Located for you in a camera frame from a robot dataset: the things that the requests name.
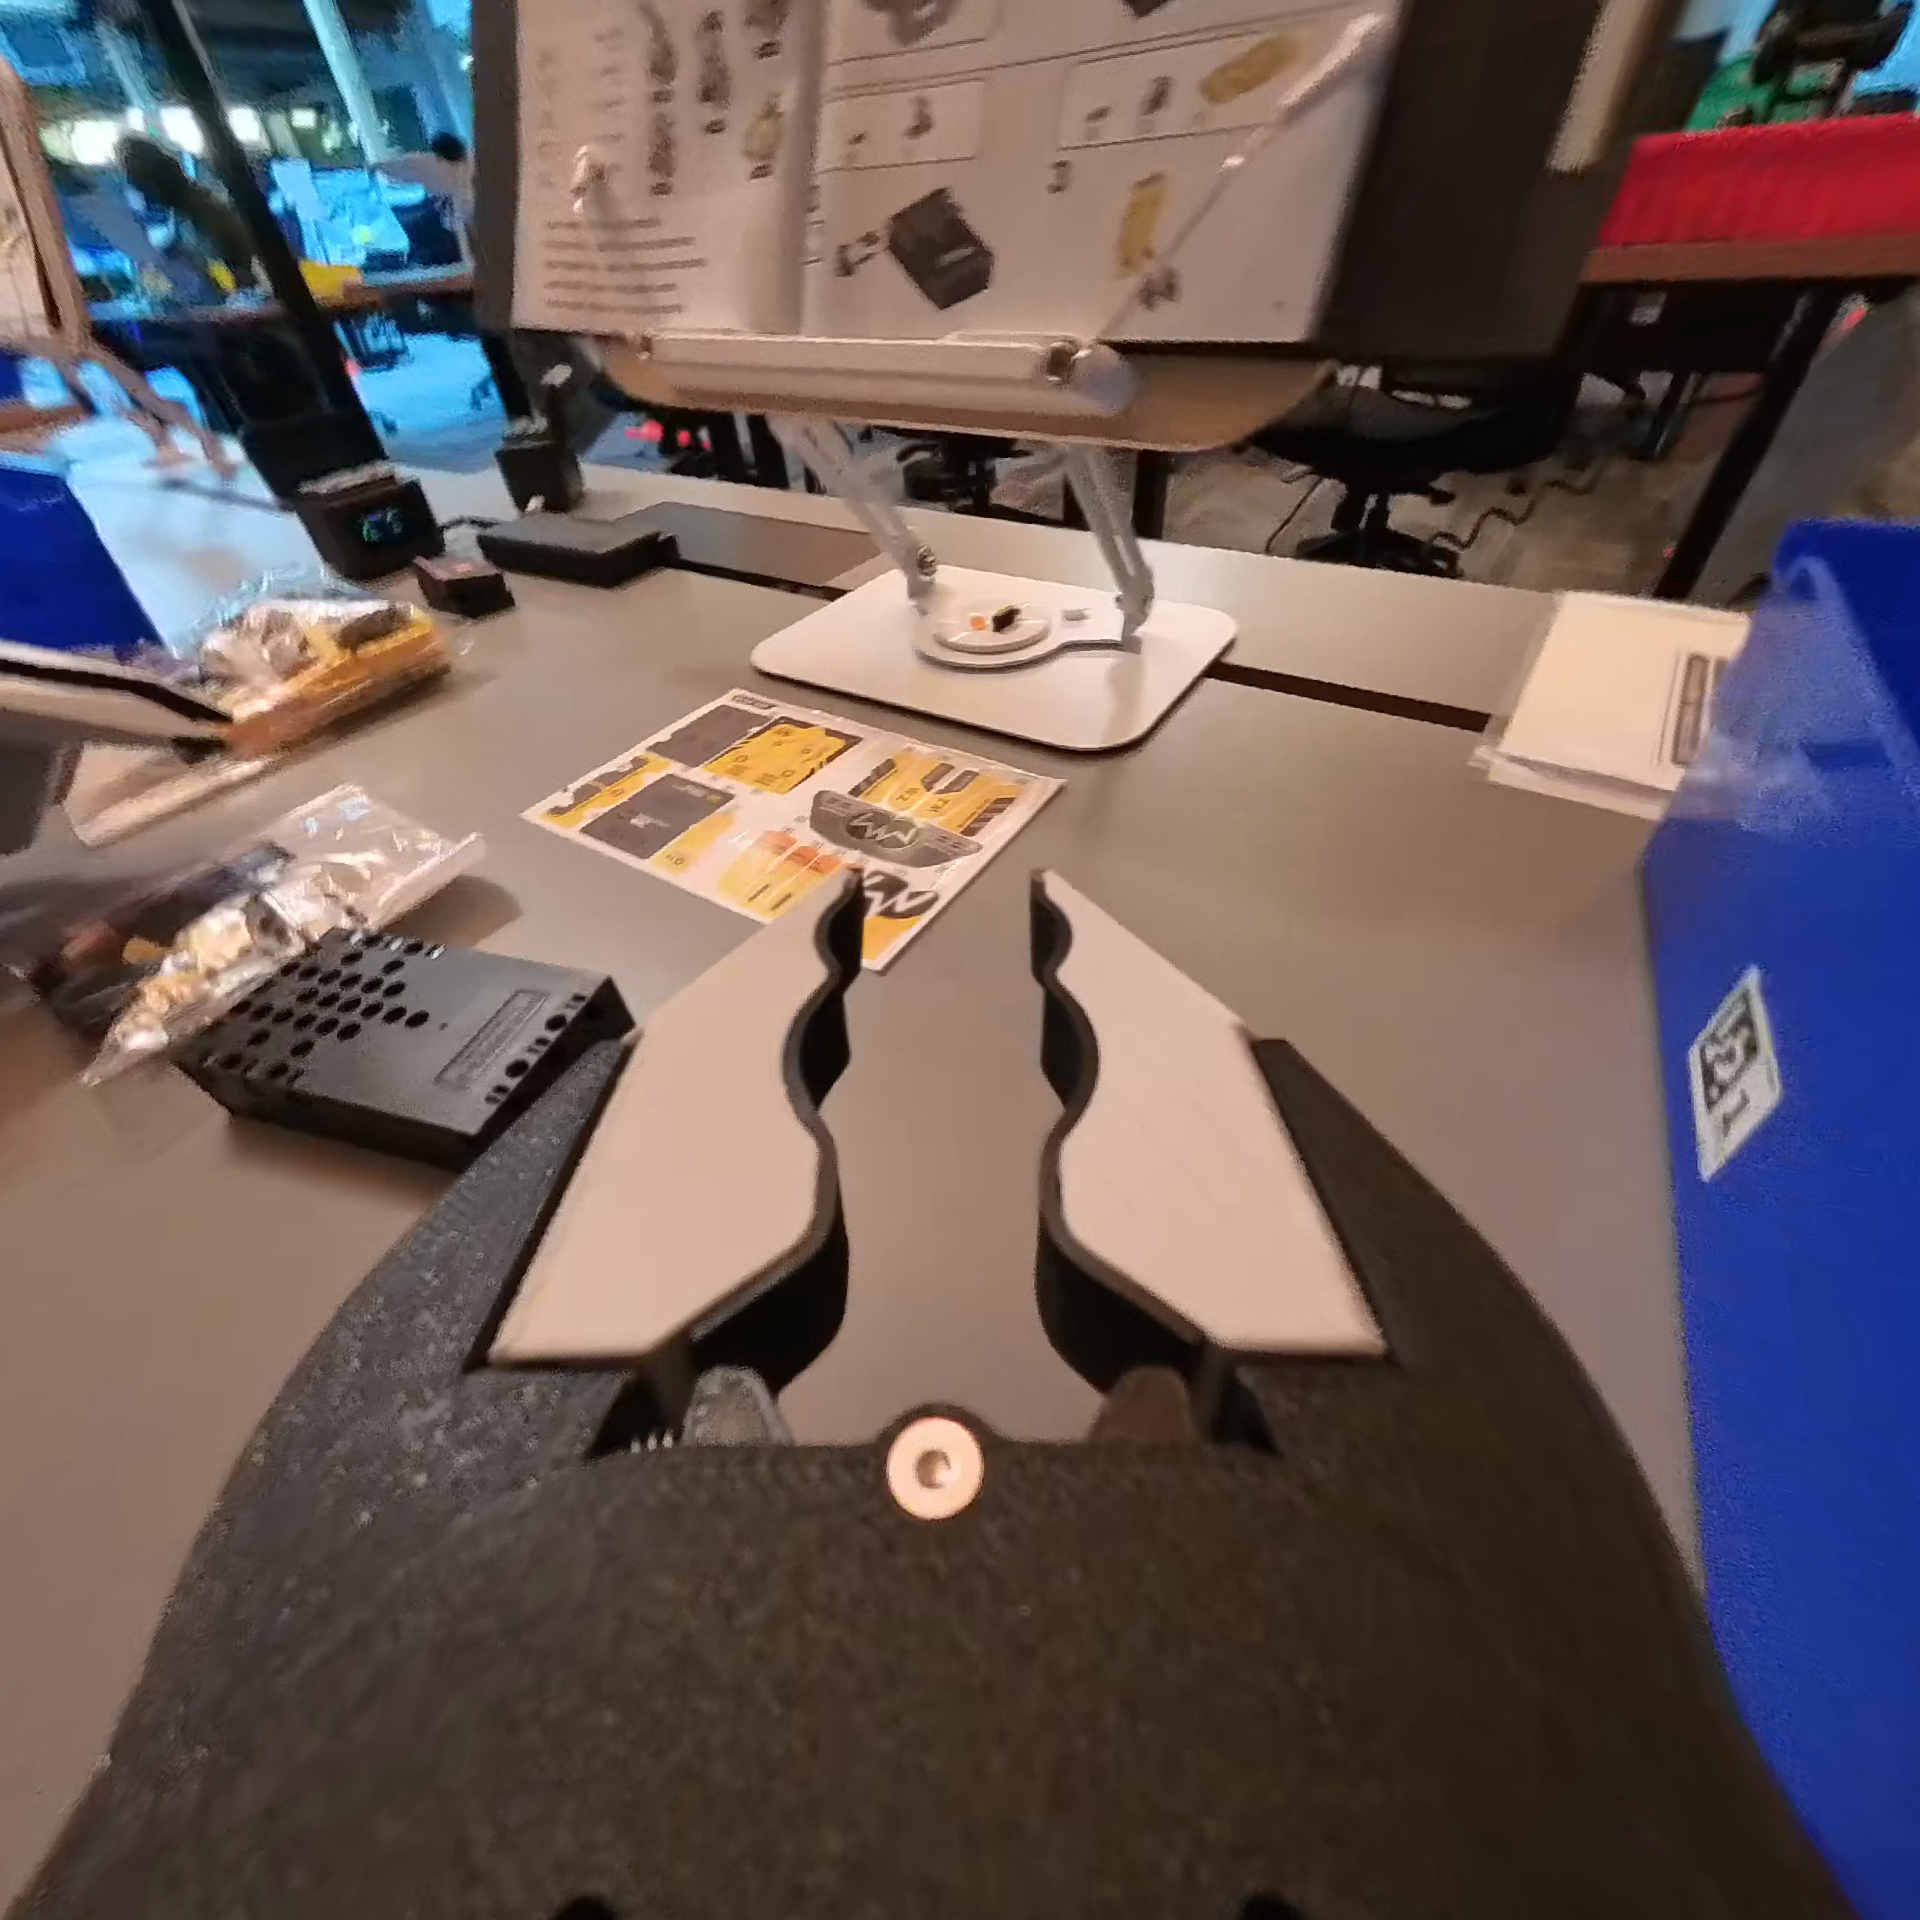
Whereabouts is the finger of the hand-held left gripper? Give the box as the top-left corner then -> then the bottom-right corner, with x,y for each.
0,638 -> 239,745
63,738 -> 279,845

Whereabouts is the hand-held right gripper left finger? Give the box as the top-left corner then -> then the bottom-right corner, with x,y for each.
483,867 -> 868,1442

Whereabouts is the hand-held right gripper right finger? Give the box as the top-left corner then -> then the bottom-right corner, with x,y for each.
1028,867 -> 1390,1442

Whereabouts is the black perforated control box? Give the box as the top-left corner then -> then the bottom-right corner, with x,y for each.
171,927 -> 635,1174

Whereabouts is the clear bag of small parts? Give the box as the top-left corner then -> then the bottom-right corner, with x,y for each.
27,783 -> 485,1086

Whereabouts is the bag of yellow parts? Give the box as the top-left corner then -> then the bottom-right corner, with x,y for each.
191,593 -> 454,748

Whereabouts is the black charger with display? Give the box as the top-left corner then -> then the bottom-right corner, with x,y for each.
293,469 -> 445,586

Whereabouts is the yellow and black sticker sheet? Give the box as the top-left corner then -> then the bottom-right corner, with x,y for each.
519,687 -> 1068,973

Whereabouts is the flat black hub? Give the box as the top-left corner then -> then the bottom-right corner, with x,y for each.
478,507 -> 682,588

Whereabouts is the upright black device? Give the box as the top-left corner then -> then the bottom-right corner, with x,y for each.
497,363 -> 588,514

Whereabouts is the white metal book stand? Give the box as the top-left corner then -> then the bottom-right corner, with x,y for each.
470,0 -> 1614,753

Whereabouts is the stack of white papers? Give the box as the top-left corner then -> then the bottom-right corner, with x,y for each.
1473,589 -> 1753,826

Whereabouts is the blue bin with tag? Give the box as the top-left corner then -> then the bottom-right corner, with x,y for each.
1638,517 -> 1920,1920

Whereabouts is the black office chair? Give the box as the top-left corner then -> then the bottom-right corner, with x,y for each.
1252,367 -> 1508,578

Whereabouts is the open instruction booklet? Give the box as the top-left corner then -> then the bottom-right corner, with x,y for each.
509,0 -> 1397,348

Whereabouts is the red-topped table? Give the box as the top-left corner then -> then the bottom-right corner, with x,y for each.
1575,119 -> 1920,601

